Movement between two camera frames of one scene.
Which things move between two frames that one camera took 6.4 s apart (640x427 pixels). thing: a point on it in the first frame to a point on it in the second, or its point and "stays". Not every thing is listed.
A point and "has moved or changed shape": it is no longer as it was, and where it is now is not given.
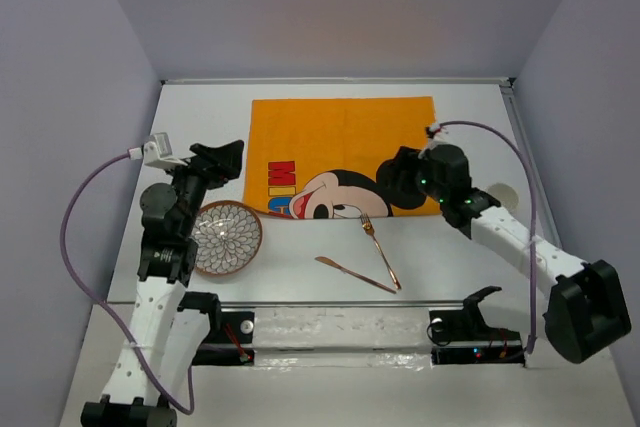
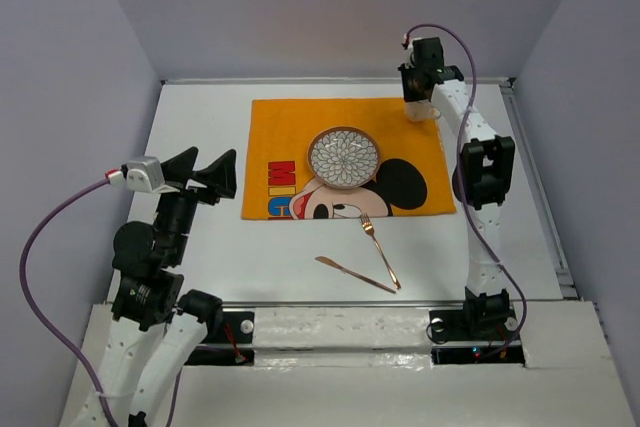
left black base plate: x=230 y=341 stays
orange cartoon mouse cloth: x=319 y=158 stays
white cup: x=505 y=195 has moved or changed shape
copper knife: x=329 y=261 stays
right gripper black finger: x=398 y=180 to x=412 y=82
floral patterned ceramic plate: x=228 y=236 to x=343 y=157
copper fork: x=365 y=219 stays
